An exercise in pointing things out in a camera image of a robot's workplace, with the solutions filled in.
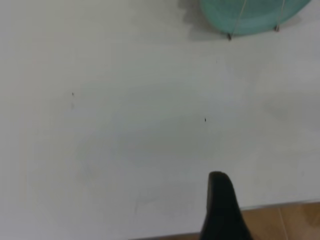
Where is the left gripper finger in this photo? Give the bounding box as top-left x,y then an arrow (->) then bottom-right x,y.
199,171 -> 253,240

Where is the green plastic plate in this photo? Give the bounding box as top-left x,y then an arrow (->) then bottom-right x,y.
199,0 -> 312,36

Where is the metal wire plate rack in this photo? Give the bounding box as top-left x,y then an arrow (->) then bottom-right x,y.
226,0 -> 287,41

